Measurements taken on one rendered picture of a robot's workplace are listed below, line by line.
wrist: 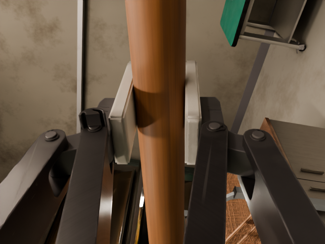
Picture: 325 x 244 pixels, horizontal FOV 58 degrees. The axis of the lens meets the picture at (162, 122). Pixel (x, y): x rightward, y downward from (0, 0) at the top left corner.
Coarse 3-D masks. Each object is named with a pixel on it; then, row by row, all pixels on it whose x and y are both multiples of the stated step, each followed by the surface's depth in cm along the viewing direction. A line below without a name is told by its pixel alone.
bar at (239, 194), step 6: (234, 192) 142; (240, 192) 140; (228, 198) 144; (234, 198) 145; (240, 198) 142; (312, 198) 145; (318, 204) 142; (324, 204) 143; (186, 210) 154; (324, 210) 144; (186, 216) 151
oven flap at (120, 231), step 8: (120, 176) 219; (128, 176) 217; (120, 184) 212; (128, 184) 210; (120, 192) 205; (128, 192) 201; (112, 200) 200; (120, 200) 199; (128, 200) 195; (112, 208) 195; (120, 208) 193; (128, 208) 190; (112, 216) 189; (120, 216) 188; (128, 216) 188; (112, 224) 184; (120, 224) 183; (112, 232) 179; (120, 232) 177; (112, 240) 174; (120, 240) 171
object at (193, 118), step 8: (192, 64) 19; (192, 72) 18; (192, 80) 17; (192, 88) 16; (192, 96) 15; (192, 104) 14; (192, 112) 14; (200, 112) 14; (192, 120) 14; (200, 120) 14; (192, 128) 14; (200, 128) 14; (192, 136) 14; (192, 144) 14; (192, 152) 15; (192, 160) 15
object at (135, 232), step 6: (138, 186) 193; (138, 192) 189; (138, 198) 185; (138, 204) 181; (138, 210) 177; (138, 216) 176; (138, 222) 178; (132, 228) 167; (138, 228) 179; (132, 234) 163; (138, 234) 180; (132, 240) 160; (138, 240) 182
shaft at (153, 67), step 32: (128, 0) 14; (160, 0) 13; (128, 32) 15; (160, 32) 14; (160, 64) 15; (160, 96) 16; (160, 128) 17; (160, 160) 18; (160, 192) 20; (160, 224) 22
